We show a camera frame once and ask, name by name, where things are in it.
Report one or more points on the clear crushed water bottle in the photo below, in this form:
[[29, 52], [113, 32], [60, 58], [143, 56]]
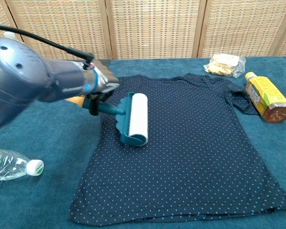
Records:
[[9, 164]]

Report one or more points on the yellow label tea bottle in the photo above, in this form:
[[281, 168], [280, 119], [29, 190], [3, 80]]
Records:
[[267, 95]]

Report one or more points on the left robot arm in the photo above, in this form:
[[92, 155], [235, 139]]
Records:
[[26, 78]]

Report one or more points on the bagged biscuits packet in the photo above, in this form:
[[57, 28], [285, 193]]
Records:
[[222, 64]]

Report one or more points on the teal table cloth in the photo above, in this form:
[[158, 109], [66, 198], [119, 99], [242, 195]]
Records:
[[33, 202]]

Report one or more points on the dark blue dotted shirt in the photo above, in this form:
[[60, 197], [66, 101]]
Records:
[[181, 152]]

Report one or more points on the green label water bottle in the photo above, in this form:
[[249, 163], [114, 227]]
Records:
[[9, 35]]

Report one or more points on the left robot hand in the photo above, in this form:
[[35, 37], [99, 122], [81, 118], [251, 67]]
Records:
[[105, 78]]

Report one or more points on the woven rattan folding screen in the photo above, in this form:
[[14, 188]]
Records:
[[152, 26]]

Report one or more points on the teal lint roller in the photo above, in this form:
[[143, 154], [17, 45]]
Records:
[[133, 119]]

